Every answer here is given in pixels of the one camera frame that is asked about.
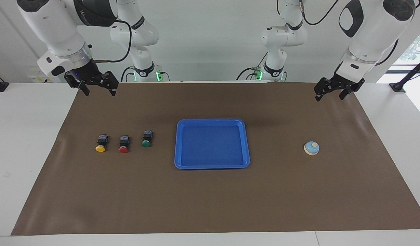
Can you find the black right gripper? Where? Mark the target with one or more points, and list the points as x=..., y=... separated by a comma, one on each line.
x=88, y=73

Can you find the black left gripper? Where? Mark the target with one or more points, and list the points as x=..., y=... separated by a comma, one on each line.
x=335, y=84

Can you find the light blue desk bell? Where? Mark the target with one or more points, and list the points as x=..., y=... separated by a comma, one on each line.
x=312, y=147

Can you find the yellow push button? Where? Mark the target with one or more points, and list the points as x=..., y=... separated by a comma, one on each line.
x=100, y=148

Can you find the red push button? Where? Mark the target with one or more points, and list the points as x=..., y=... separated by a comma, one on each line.
x=123, y=149

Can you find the green push button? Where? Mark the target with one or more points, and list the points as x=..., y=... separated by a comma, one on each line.
x=146, y=144

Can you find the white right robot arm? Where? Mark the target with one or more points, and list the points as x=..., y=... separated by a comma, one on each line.
x=59, y=30

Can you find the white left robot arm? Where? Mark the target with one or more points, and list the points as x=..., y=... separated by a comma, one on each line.
x=370, y=37

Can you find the blue plastic tray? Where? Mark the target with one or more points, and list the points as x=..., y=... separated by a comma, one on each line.
x=213, y=147

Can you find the white socket box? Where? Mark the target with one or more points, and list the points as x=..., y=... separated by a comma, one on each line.
x=37, y=79

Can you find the brown table mat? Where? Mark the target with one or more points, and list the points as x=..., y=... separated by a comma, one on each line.
x=128, y=198

